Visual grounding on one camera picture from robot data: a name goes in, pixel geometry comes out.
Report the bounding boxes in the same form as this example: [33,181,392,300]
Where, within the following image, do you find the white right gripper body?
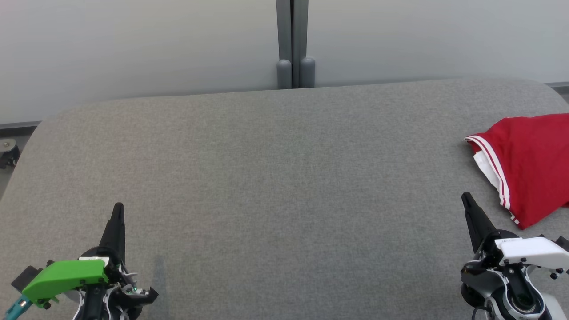
[460,230,569,286]

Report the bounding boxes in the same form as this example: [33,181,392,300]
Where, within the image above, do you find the teal left cable connector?
[4,295,32,320]

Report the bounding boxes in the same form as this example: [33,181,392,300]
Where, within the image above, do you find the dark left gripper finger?
[99,203,127,263]

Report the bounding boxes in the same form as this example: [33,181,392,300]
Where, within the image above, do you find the grey partition post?
[276,0,293,90]
[293,0,316,88]

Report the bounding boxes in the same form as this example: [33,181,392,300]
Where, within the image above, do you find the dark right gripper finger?
[461,192,497,254]

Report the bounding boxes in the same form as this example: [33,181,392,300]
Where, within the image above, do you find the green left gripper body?
[21,256,159,309]

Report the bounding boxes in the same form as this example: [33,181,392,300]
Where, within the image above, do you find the black caster wheel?
[0,138,20,170]

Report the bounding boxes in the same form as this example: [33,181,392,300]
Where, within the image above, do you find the red Bulls jersey white sleeves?
[464,113,569,231]

